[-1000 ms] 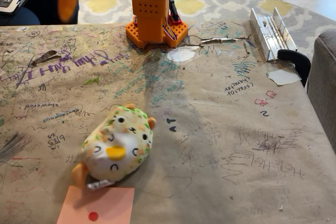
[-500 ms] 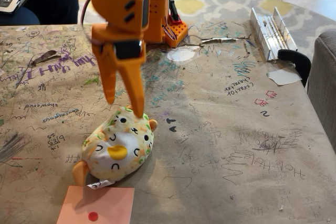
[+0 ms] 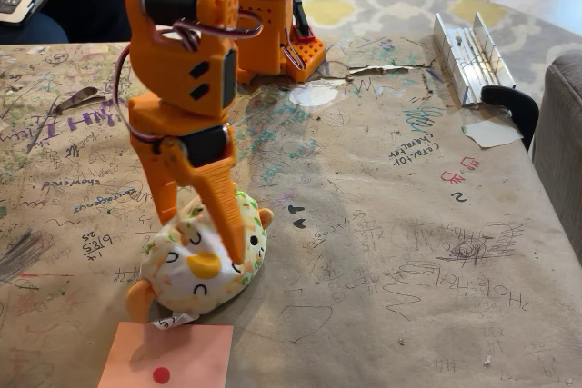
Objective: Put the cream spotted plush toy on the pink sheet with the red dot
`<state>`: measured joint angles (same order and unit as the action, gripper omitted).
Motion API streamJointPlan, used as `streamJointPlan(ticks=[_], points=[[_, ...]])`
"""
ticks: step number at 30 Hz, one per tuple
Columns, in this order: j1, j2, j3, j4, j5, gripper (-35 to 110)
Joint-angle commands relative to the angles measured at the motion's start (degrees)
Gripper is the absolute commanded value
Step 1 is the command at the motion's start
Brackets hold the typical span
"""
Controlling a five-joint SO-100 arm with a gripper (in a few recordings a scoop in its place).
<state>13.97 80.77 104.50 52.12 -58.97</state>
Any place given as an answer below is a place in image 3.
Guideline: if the white plush toy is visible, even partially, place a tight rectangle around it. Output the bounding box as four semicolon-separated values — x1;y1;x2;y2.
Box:
125;186;276;329

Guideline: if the orange robot arm with base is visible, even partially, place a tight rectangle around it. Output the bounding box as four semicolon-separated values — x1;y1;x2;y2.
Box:
125;0;326;119

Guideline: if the brown scribbled paper table cover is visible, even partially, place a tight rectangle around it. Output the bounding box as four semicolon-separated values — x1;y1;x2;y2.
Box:
0;35;582;388

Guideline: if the black plug in red socket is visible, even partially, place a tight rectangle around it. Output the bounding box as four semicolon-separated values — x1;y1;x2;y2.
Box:
292;0;316;42

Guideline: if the pink paper sheet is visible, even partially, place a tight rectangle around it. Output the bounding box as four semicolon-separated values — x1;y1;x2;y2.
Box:
96;321;235;388

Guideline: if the grey yellow patterned rug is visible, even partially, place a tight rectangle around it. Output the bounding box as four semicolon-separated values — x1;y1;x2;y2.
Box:
299;0;582;96

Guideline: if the white tape piece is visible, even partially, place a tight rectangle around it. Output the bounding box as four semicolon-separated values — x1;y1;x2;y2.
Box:
461;115;524;150

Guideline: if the black table clamp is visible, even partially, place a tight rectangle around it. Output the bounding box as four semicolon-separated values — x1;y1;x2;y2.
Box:
479;85;540;153

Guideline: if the grey upholstered sofa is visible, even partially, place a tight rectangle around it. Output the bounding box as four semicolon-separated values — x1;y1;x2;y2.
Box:
530;52;582;267

